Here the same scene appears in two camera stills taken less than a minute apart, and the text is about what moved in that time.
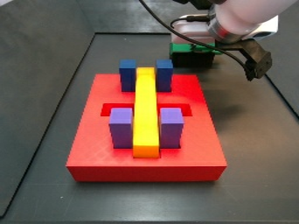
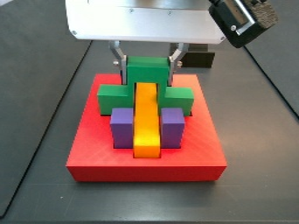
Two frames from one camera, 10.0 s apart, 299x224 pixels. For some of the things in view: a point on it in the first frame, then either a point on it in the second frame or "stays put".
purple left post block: [120, 124] stays put
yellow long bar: [146, 137] stays put
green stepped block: [191, 47] -> [144, 70]
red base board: [198, 161] stays put
